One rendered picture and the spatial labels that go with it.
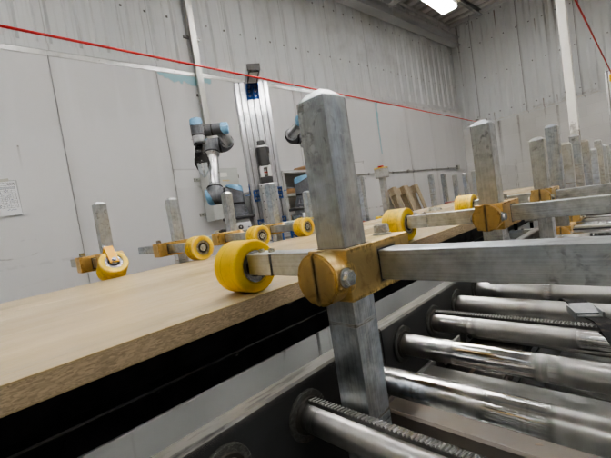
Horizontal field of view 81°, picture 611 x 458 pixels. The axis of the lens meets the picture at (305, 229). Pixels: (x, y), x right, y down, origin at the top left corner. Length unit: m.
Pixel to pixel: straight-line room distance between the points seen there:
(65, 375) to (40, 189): 3.65
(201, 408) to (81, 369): 0.16
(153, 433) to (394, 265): 0.33
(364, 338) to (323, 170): 0.17
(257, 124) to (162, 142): 1.80
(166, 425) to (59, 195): 3.65
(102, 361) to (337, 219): 0.28
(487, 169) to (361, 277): 0.47
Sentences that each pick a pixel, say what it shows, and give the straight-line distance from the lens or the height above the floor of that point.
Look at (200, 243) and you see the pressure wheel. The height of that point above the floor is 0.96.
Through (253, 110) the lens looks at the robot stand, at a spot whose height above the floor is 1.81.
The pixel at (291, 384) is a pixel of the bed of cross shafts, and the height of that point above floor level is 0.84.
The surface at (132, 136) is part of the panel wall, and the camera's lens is 4.32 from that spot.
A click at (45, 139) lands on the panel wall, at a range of 4.15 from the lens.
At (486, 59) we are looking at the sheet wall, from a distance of 10.18.
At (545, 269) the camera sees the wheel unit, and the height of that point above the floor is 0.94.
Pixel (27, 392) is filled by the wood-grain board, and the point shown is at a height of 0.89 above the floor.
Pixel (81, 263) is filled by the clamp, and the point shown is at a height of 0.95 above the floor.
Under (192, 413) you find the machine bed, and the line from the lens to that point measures 0.52.
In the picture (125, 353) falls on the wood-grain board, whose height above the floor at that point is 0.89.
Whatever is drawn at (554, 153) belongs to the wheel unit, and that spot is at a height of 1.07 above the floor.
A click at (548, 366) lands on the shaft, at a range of 0.48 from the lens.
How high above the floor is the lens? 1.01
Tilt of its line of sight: 3 degrees down
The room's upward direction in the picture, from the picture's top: 9 degrees counter-clockwise
